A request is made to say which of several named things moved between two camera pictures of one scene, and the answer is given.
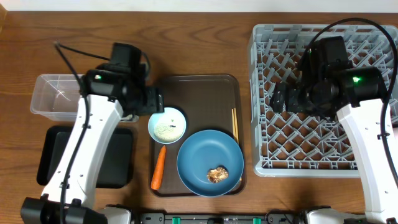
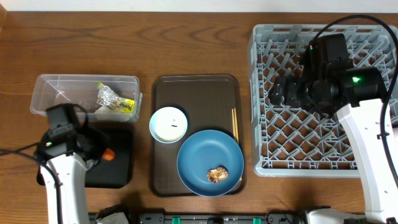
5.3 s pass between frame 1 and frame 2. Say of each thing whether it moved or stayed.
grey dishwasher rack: stayed
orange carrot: moved
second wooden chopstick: stayed
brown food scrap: stayed
